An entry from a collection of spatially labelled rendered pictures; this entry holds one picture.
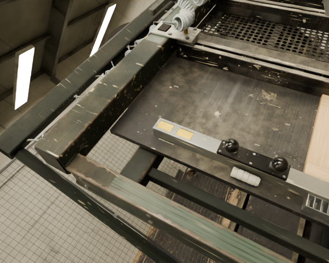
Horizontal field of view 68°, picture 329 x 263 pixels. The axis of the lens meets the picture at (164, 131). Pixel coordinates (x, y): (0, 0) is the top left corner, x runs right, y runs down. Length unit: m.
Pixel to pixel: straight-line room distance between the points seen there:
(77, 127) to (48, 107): 0.57
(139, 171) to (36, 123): 0.66
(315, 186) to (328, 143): 0.18
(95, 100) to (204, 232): 0.52
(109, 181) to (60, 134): 0.21
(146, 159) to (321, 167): 0.52
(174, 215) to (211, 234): 0.10
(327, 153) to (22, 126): 1.21
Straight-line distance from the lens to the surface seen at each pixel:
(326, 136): 0.92
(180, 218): 0.64
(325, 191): 0.78
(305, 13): 1.41
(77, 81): 1.42
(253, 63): 1.02
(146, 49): 1.03
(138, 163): 0.82
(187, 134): 0.78
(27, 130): 1.29
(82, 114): 0.82
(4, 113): 6.06
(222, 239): 0.64
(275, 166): 0.63
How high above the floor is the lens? 1.77
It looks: 7 degrees down
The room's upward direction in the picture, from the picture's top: 51 degrees counter-clockwise
